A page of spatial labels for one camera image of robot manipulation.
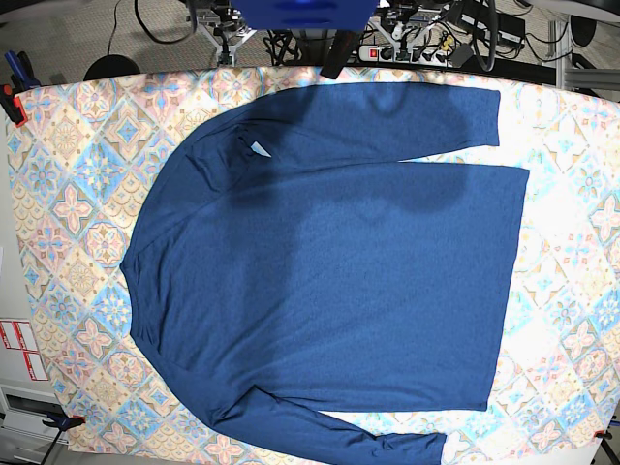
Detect blue long-sleeve T-shirt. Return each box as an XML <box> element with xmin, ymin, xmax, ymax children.
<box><xmin>120</xmin><ymin>82</ymin><xmax>529</xmax><ymax>464</ymax></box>

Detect white power strip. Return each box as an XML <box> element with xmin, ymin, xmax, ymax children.
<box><xmin>357</xmin><ymin>45</ymin><xmax>453</xmax><ymax>68</ymax></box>

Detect blue box overhead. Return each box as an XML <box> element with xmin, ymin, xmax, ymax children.
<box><xmin>232</xmin><ymin>0</ymin><xmax>379</xmax><ymax>31</ymax></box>

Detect patterned tile tablecloth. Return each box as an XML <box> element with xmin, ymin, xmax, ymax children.
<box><xmin>5</xmin><ymin>67</ymin><xmax>619</xmax><ymax>464</ymax></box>

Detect black round stool base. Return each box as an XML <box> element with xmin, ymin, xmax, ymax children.
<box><xmin>83</xmin><ymin>54</ymin><xmax>140</xmax><ymax>81</ymax></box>

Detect red white labels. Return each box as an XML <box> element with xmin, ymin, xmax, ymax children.
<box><xmin>1</xmin><ymin>319</ymin><xmax>48</xmax><ymax>382</ymax></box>

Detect black clamp bottom left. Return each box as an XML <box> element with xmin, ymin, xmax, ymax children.
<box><xmin>42</xmin><ymin>413</ymin><xmax>85</xmax><ymax>432</ymax></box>

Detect red black clamp left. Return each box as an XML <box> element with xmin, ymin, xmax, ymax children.
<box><xmin>1</xmin><ymin>84</ymin><xmax>27</xmax><ymax>128</ymax></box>

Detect blue clamp top left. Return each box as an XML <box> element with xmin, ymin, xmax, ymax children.
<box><xmin>5</xmin><ymin>50</ymin><xmax>41</xmax><ymax>92</ymax></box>

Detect white cabinet bottom left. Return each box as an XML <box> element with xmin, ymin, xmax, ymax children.
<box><xmin>1</xmin><ymin>384</ymin><xmax>66</xmax><ymax>464</ymax></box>

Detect black clamp bottom right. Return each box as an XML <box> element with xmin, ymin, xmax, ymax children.
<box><xmin>594</xmin><ymin>430</ymin><xmax>613</xmax><ymax>440</ymax></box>

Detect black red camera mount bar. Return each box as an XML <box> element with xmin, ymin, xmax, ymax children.
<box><xmin>320</xmin><ymin>30</ymin><xmax>362</xmax><ymax>79</ymax></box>

